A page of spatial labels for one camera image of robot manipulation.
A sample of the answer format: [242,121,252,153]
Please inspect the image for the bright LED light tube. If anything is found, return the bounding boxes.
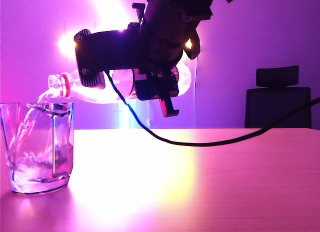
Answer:
[56,0,151,130]

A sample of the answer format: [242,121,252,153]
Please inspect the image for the black office chair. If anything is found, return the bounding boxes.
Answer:
[244,64,313,130]

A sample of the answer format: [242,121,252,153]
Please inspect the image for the clear plastic water bottle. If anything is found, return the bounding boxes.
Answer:
[47,66,193,105]

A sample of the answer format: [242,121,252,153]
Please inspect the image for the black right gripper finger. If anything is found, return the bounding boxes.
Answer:
[131,2,146,25]
[134,66,180,118]

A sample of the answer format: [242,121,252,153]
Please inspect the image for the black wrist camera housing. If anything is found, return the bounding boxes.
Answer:
[73,28,131,90]

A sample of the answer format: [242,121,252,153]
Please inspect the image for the clear glass mug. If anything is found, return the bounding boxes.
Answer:
[0,101,75,194]

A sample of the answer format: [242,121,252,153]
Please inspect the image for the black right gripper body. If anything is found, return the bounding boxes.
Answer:
[124,21,201,73]

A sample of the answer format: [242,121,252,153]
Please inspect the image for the black camera cable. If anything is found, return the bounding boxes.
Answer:
[103,70,320,147]

